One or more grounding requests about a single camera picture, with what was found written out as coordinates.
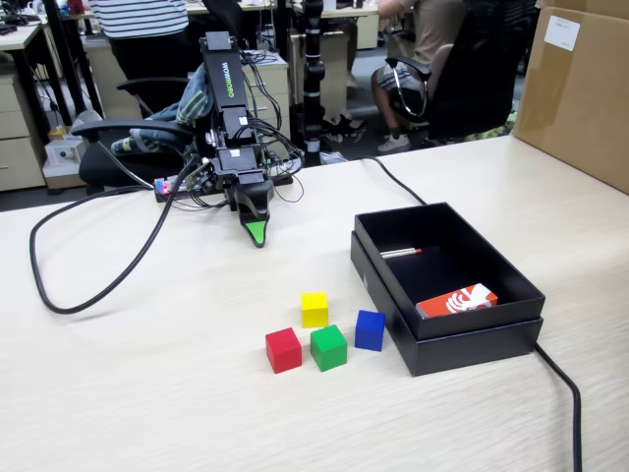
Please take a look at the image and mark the small white carton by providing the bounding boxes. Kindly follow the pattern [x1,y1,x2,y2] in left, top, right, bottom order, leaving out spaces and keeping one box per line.
[42,139,88,191]

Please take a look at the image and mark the beige drawer cabinet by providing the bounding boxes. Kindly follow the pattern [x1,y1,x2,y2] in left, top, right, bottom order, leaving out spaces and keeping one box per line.
[0,73,48,193]

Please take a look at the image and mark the person in tan shirt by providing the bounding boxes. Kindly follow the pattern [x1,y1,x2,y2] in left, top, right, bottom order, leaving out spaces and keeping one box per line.
[371,0,473,153]

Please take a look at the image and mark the silver stick with red tip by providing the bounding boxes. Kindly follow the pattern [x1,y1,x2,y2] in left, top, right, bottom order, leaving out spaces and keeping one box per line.
[380,247,423,261]

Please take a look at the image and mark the person in striped shirt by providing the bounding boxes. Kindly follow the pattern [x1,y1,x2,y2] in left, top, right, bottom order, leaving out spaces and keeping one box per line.
[87,0,191,117]

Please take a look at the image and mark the beige cabinet with metal handle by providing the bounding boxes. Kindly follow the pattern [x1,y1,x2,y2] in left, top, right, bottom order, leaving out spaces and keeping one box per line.
[238,48,291,144]

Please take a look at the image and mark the striped blue green garment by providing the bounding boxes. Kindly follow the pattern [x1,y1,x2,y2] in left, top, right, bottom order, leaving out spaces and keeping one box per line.
[110,61,217,158]

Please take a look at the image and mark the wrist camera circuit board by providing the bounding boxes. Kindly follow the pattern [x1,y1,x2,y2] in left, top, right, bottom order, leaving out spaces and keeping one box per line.
[182,160,217,194]

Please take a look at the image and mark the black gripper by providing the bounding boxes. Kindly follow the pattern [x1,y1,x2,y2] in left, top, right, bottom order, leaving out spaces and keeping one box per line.
[215,147,274,249]

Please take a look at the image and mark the large cardboard box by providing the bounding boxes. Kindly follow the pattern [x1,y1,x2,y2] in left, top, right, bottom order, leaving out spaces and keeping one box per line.
[512,0,629,196]

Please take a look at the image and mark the green cube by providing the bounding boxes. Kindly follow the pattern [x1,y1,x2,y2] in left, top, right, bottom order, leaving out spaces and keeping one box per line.
[310,324,349,373]

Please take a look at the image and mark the blue cube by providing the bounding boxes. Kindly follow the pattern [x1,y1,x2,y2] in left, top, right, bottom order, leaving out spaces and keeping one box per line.
[354,309,386,353]

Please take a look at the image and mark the circuit board with white connectors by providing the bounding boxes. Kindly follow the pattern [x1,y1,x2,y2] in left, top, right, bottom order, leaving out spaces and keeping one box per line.
[262,149,292,179]

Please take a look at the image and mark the black open box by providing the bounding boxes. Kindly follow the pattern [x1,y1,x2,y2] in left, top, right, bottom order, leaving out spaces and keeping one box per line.
[350,230,545,379]
[353,201,547,341]

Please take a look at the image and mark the yellow cube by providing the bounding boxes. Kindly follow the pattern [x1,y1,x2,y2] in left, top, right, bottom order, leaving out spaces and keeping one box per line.
[300,290,329,329]

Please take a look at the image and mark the white desk with black legs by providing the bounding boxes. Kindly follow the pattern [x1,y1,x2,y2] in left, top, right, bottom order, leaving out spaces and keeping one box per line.
[0,19,107,129]

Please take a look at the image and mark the black jointed pole white rings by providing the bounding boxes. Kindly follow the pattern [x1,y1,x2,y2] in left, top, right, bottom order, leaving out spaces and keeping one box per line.
[300,0,328,168]

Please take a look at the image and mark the thick black camera cable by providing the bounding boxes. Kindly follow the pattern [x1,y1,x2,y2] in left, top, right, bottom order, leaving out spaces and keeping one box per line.
[29,161,198,316]

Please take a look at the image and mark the orange carton with white print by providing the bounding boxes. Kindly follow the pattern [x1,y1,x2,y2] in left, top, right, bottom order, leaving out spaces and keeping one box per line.
[415,283,499,320]

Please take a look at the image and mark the black mesh office chair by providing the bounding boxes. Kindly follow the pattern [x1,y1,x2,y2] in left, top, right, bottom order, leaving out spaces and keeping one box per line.
[385,0,540,148]

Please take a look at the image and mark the white label on cardboard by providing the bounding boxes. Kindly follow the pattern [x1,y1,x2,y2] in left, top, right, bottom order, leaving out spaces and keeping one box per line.
[543,14,581,50]

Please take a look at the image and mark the black office chair with armrests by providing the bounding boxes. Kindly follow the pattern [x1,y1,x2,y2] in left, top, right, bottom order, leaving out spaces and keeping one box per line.
[70,76,207,196]

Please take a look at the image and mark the controller board with red LED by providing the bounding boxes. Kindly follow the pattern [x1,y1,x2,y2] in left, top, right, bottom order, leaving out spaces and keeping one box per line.
[153,175,198,204]

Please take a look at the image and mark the thick black table cable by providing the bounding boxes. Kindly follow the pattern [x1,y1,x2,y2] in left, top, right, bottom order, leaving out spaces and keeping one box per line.
[361,155,584,472]

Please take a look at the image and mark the red cube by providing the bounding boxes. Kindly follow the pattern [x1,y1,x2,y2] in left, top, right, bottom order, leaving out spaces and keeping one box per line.
[264,327,303,375]

